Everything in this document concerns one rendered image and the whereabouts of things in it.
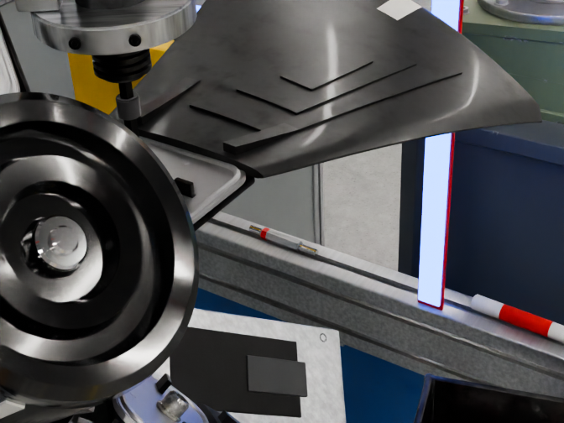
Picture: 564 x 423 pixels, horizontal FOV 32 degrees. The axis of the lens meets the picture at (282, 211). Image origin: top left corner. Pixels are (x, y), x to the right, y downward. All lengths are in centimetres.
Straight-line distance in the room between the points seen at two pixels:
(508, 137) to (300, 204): 117
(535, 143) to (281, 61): 51
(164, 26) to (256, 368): 25
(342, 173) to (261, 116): 223
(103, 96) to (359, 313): 32
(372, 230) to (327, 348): 188
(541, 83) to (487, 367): 31
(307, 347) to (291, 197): 149
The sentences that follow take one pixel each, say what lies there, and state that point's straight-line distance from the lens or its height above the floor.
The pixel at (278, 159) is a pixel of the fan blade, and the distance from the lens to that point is 47.
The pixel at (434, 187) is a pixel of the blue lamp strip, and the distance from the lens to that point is 82.
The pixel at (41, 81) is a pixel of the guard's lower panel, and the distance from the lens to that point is 143.
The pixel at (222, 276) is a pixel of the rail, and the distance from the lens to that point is 102.
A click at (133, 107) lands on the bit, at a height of 122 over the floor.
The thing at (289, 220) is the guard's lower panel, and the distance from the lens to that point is 212.
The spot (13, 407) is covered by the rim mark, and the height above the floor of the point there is 119.
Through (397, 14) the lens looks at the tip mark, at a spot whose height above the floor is 118.
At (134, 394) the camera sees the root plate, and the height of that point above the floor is 113.
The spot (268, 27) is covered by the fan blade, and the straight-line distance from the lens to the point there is 59.
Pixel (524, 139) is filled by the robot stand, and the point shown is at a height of 93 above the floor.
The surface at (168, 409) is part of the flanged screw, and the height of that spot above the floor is 112.
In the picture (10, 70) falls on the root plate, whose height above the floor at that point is 126.
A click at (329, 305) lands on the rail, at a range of 95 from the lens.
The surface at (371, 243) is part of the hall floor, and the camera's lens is 245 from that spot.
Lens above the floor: 142
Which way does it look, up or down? 34 degrees down
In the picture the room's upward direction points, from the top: 3 degrees counter-clockwise
